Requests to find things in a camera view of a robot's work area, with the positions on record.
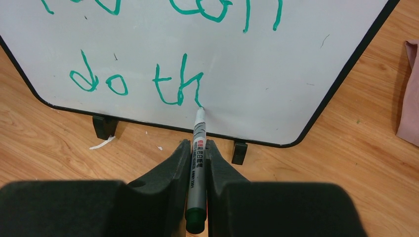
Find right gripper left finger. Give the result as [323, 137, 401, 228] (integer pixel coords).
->
[0, 140, 191, 237]

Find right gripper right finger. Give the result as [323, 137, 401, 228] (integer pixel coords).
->
[205, 140, 367, 237]

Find white whiteboard black frame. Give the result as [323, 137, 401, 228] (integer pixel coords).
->
[0, 0, 398, 160]

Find green whiteboard marker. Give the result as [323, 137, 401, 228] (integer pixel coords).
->
[185, 107, 207, 234]

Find pink shorts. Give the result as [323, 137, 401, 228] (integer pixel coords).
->
[396, 39, 419, 146]

